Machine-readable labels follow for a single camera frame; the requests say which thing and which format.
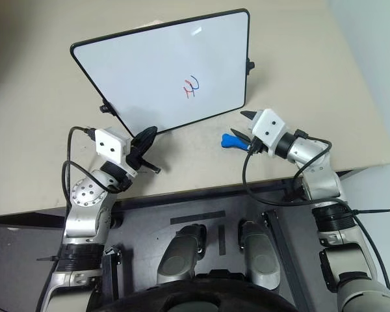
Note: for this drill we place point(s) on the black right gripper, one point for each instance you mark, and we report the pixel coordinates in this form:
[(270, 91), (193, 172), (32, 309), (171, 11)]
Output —
[(256, 145)]

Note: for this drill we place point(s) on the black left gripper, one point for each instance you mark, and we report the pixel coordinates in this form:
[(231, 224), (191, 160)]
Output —
[(135, 153)]

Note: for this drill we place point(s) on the blue plastic object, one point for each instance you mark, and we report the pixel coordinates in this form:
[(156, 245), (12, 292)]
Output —
[(230, 140)]

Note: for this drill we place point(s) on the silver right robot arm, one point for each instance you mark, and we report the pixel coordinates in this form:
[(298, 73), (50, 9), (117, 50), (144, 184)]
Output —
[(331, 227)]

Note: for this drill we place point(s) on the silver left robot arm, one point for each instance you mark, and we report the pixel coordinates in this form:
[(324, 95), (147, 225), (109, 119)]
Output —
[(84, 208)]

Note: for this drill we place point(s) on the black whiteboard stand knob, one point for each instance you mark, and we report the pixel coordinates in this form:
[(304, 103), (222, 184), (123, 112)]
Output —
[(251, 66), (106, 108)]

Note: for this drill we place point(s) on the long black tape strip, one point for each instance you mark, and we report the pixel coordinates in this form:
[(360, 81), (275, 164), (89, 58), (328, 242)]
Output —
[(197, 217)]

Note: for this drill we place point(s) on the grey left robot leg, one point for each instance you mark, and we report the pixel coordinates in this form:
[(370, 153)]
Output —
[(182, 256)]

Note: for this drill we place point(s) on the grey robot leg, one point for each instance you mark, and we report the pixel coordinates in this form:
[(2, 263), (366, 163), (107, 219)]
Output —
[(259, 256), (182, 256)]

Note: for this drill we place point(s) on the short black tape strip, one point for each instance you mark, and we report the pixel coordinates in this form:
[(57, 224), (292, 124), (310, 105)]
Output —
[(221, 239)]

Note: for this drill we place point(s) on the black metal table leg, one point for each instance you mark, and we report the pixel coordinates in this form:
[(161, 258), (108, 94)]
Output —
[(284, 253), (111, 276)]

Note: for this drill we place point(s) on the grey right robot leg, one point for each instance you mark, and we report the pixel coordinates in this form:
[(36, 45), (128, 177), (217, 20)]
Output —
[(259, 256)]

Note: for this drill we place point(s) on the black robot torso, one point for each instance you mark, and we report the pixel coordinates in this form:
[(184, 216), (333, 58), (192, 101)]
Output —
[(188, 294)]

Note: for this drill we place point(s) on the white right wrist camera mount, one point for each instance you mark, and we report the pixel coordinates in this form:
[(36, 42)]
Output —
[(269, 128)]

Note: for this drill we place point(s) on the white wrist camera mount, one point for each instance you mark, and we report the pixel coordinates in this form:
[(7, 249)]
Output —
[(111, 145), (269, 128)]

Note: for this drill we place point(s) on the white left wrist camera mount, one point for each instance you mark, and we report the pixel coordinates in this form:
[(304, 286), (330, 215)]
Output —
[(111, 145)]

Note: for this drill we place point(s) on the white board with black frame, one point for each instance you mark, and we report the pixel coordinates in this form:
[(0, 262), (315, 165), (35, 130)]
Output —
[(156, 71)]

